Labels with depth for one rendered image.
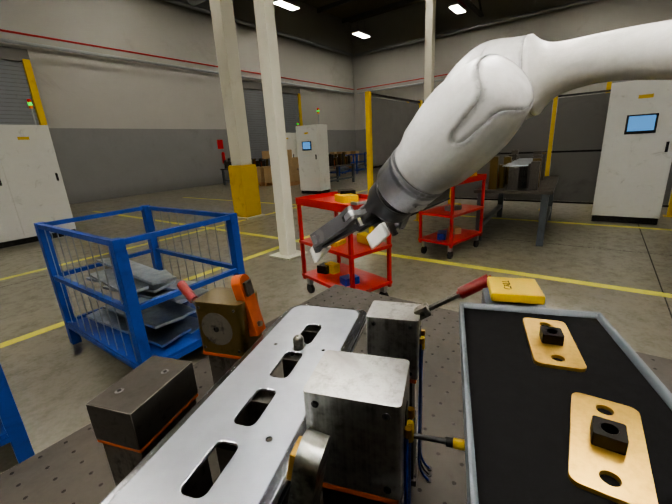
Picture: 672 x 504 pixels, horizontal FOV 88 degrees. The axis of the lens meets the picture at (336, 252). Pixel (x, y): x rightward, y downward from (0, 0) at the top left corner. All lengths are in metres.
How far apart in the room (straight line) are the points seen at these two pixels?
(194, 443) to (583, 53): 0.66
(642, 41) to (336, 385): 0.47
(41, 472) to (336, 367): 0.82
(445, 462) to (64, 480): 0.81
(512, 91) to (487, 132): 0.04
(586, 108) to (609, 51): 7.02
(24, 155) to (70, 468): 7.44
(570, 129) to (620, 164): 1.22
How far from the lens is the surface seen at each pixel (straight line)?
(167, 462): 0.52
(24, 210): 8.24
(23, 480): 1.11
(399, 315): 0.62
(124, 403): 0.59
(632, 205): 6.83
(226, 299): 0.75
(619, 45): 0.54
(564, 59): 0.56
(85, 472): 1.05
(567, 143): 7.56
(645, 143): 6.75
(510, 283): 0.52
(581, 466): 0.27
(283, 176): 4.45
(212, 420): 0.55
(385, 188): 0.50
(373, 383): 0.39
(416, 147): 0.45
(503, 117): 0.41
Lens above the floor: 1.34
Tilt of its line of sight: 17 degrees down
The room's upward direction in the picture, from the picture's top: 3 degrees counter-clockwise
